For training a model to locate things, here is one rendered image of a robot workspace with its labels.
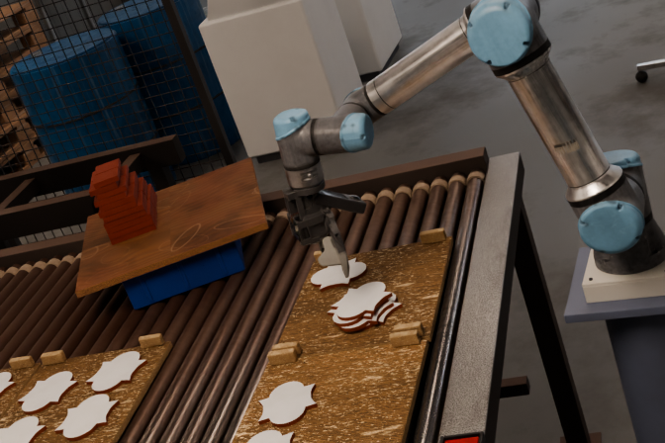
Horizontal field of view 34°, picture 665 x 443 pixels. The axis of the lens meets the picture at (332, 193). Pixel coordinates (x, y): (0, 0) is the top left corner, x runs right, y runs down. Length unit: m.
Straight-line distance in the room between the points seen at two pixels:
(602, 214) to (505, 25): 0.39
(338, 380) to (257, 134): 3.99
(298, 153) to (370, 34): 4.64
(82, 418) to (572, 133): 1.17
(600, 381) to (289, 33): 2.93
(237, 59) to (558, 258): 2.40
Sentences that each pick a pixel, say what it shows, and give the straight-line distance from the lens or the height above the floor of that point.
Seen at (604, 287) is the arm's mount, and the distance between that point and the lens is 2.24.
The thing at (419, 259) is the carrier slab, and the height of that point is 0.94.
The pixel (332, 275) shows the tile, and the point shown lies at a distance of 2.51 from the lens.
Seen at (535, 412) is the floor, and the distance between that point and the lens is 3.47.
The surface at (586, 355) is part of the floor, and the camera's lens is 3.66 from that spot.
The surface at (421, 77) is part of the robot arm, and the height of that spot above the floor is 1.39.
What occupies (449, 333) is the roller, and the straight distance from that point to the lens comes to 2.21.
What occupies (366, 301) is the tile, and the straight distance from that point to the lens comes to 2.29.
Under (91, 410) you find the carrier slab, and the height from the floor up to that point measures 0.95.
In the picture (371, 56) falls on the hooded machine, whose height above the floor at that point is 0.16.
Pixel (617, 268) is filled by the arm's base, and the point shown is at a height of 0.93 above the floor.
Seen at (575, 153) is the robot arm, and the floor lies 1.24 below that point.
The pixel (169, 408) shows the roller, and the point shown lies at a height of 0.91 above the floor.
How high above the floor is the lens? 2.06
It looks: 22 degrees down
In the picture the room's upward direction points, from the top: 20 degrees counter-clockwise
